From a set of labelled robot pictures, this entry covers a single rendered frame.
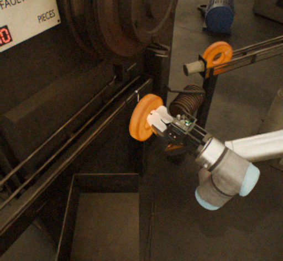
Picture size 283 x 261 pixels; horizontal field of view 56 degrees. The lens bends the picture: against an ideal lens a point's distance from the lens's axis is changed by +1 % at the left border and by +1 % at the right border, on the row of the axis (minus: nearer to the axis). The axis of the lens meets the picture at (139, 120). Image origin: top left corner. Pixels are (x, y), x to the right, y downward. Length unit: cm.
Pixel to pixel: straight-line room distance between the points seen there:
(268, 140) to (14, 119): 78
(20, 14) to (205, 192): 73
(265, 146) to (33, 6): 79
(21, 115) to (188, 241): 106
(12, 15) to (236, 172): 72
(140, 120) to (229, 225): 100
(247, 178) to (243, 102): 158
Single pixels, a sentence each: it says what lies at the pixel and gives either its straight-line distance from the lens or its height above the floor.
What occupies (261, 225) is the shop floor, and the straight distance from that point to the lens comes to 168.
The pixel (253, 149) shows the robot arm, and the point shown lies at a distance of 93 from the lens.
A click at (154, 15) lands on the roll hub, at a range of 87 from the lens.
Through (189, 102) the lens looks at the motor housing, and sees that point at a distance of 139.
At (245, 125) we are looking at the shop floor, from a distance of 212.
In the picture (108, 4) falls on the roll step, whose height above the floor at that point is 114.
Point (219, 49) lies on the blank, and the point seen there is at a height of 76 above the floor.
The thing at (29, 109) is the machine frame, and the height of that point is 87.
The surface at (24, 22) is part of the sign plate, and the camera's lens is 82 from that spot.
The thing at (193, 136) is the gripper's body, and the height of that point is 85.
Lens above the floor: 142
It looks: 45 degrees down
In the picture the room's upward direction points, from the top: straight up
